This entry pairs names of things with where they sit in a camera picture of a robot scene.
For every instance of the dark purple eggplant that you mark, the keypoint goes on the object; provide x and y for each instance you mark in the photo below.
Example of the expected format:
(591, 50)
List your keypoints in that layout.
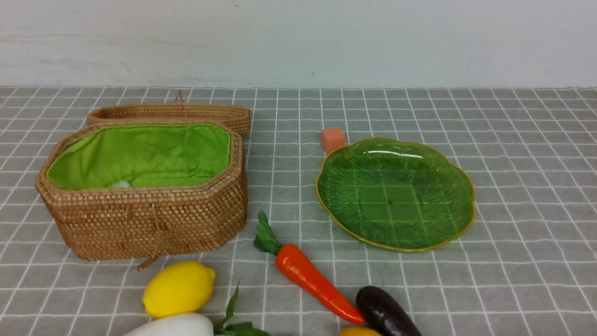
(382, 313)

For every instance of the white radish with leaves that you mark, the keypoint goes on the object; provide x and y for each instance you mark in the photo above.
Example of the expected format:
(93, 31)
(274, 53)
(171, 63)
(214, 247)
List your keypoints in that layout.
(195, 324)

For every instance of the yellow lemon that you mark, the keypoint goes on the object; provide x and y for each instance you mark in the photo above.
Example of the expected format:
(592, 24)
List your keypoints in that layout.
(184, 287)

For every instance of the woven wicker basket green lining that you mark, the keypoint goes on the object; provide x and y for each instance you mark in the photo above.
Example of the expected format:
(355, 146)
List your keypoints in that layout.
(146, 190)

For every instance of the woven wicker basket lid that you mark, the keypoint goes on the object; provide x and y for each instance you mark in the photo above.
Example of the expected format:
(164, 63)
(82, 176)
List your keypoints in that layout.
(235, 117)

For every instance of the green glass leaf plate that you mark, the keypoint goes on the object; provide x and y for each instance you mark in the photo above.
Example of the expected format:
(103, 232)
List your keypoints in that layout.
(400, 196)

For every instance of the orange yellow mango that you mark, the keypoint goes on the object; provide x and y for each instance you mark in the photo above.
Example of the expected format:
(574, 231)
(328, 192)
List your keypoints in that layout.
(358, 331)

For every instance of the orange toy carrot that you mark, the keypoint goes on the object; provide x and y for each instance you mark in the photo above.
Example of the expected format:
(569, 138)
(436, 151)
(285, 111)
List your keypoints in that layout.
(296, 267)

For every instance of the grey checked tablecloth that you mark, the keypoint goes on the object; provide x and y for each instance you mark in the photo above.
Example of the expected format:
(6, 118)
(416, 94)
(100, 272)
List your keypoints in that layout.
(527, 267)

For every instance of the orange foam cube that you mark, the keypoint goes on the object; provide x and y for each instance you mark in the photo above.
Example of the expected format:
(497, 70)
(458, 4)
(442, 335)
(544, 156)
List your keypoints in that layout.
(332, 139)

